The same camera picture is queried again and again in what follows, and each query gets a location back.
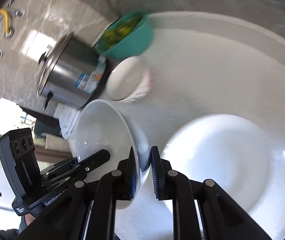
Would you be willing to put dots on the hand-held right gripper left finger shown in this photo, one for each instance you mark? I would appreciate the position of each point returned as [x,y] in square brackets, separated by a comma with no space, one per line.
[132,177]

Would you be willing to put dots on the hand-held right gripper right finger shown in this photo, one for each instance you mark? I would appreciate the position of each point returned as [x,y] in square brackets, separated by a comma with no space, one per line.
[155,177]

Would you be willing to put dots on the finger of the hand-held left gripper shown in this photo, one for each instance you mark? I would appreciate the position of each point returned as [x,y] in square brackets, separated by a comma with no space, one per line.
[96,158]

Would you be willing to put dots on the plain white bowl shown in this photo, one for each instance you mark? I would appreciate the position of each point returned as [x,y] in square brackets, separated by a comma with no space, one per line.
[100,130]

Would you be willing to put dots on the large white bowl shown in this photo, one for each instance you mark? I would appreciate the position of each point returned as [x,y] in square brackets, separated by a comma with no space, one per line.
[220,160]

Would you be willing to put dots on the black rimmed printed white bowl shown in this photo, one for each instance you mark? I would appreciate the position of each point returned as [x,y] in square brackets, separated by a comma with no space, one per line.
[125,77]

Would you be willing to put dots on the person's left forearm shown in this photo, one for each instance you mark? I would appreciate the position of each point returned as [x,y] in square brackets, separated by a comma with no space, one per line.
[22,226]

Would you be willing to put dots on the folded white towel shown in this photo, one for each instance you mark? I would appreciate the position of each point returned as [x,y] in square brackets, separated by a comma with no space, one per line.
[68,122]

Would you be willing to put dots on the stainless steel rice cooker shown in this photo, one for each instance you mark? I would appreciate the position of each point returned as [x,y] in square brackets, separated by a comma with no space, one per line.
[77,75]

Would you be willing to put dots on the rice cooker lid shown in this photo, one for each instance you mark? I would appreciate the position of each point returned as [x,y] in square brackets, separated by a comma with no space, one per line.
[55,55]

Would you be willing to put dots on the green plastic basin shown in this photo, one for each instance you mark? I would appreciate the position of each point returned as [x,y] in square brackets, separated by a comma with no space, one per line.
[132,48]

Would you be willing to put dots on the leafy greens in basin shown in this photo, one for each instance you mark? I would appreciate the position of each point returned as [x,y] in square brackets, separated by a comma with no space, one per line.
[117,32]

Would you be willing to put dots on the blue marked pipe valve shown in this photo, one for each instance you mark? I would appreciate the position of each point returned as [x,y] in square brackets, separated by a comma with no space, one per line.
[17,12]

